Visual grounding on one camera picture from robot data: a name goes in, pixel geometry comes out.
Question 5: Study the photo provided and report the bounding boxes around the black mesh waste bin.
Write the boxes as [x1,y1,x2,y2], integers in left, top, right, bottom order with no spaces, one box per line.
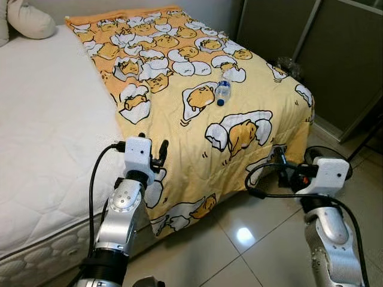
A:
[303,145,354,180]

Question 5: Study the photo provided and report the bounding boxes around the dark grey wardrobe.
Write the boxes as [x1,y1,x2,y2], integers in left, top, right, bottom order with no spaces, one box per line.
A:
[236,0,383,141]

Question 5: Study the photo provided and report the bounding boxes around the crumpled clear plastic bag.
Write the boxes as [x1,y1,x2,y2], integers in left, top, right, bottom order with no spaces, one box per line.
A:
[277,56,304,82]

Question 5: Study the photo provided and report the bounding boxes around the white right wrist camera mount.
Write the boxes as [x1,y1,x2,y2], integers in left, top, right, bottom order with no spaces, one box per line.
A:
[297,157,351,197]

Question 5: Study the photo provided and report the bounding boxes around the white quilted mattress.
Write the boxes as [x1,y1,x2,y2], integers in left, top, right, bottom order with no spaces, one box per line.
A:
[0,23,157,287]

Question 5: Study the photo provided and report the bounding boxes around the black metal stand leg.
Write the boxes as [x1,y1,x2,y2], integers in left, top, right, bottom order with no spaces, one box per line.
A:
[347,117,383,162]

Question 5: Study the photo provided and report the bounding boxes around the clear plastic water bottle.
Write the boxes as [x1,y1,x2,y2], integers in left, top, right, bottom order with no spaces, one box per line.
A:
[215,75,233,107]

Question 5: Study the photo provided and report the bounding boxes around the cream plush toy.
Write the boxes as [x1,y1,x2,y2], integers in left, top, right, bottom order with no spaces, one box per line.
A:
[0,0,57,47]

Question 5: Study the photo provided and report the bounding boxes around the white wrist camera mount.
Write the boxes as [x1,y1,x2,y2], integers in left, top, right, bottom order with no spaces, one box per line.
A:
[123,136,155,177]
[297,157,351,197]

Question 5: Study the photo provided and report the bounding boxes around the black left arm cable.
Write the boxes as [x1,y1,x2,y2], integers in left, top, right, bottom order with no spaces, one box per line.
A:
[75,141,126,283]

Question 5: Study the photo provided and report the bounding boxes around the yellow cartoon print blanket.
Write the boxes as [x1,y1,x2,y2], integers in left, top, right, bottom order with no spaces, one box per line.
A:
[65,5,316,239]

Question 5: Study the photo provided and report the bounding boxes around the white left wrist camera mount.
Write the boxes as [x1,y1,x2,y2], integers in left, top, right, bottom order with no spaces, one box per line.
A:
[123,136,155,177]

